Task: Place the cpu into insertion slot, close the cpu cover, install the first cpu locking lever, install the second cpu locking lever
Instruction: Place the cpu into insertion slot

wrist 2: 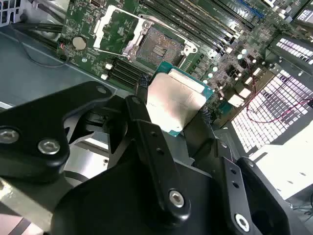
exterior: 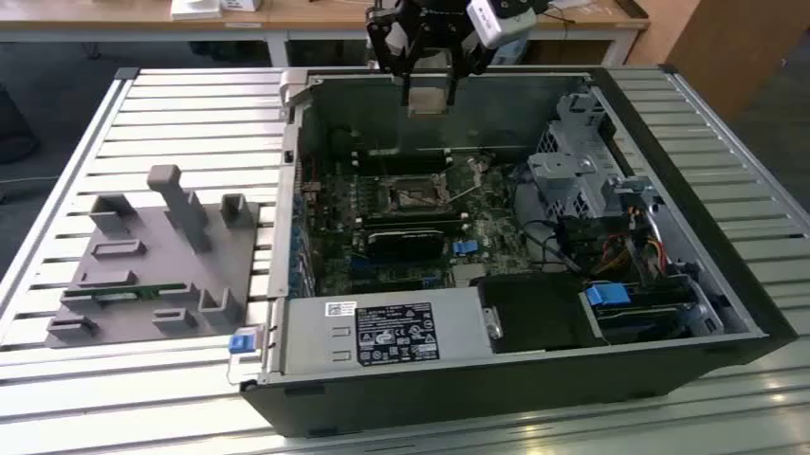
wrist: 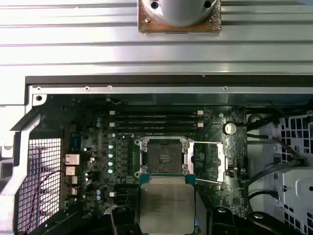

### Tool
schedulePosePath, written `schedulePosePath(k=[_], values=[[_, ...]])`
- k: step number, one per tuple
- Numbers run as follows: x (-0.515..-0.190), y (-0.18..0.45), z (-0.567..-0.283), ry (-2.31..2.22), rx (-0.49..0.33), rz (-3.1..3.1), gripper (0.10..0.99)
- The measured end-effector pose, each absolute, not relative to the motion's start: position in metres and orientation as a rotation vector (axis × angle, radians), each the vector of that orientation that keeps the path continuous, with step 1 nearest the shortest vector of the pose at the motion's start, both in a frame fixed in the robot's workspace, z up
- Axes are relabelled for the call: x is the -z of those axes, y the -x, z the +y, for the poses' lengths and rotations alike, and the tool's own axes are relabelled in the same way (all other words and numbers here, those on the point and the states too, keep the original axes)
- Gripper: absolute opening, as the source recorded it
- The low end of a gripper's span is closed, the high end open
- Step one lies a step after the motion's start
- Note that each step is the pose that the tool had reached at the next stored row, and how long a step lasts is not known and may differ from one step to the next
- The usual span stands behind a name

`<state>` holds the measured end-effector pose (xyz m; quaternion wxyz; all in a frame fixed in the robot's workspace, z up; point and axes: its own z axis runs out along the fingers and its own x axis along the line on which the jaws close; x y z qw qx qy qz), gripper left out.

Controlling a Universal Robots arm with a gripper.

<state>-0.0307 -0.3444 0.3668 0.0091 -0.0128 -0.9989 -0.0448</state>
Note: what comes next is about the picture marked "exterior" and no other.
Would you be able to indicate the silver metal bracket plate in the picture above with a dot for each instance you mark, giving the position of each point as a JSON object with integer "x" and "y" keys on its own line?
{"x": 559, "y": 173}

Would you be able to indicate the silver perforated drive cage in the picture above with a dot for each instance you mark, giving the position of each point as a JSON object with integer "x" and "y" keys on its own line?
{"x": 572, "y": 128}

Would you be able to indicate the green motherboard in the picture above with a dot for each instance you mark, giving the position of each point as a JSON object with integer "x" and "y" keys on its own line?
{"x": 493, "y": 227}

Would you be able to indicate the silver power supply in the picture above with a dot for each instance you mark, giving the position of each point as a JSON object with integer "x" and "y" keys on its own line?
{"x": 316, "y": 332}

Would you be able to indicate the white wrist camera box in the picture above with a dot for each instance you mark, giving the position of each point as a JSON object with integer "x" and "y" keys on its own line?
{"x": 499, "y": 23}

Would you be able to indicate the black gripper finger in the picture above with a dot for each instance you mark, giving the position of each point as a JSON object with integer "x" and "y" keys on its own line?
{"x": 377, "y": 42}
{"x": 475, "y": 61}

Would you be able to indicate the black PC case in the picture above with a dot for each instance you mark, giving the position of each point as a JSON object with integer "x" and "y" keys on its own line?
{"x": 443, "y": 393}

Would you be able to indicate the black graphics card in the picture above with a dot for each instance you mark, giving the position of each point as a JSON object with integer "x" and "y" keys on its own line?
{"x": 404, "y": 249}

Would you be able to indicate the blue disk carrier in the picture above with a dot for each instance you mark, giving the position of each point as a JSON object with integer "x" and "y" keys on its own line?
{"x": 605, "y": 294}

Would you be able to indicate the grey parts rack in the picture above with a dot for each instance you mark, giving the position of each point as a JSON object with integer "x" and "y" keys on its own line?
{"x": 157, "y": 265}

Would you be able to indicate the wooden cabinet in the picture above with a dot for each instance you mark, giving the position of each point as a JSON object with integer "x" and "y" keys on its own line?
{"x": 727, "y": 47}

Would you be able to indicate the silver finned heat sink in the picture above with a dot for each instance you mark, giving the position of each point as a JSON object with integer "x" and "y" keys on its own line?
{"x": 468, "y": 276}

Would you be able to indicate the blue case latch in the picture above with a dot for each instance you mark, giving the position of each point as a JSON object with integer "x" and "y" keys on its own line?
{"x": 240, "y": 343}

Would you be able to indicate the silver CPU plate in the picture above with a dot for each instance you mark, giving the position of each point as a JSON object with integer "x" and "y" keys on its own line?
{"x": 428, "y": 102}

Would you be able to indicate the wooden desk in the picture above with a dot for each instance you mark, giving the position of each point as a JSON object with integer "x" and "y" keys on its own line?
{"x": 94, "y": 21}

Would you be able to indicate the CPU socket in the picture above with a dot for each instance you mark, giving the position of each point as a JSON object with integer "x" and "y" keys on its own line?
{"x": 413, "y": 194}

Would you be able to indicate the pale blue teach pendant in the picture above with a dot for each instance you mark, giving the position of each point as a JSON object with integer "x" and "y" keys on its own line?
{"x": 511, "y": 53}

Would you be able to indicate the green RAM stick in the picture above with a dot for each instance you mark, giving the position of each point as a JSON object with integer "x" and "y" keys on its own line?
{"x": 148, "y": 290}

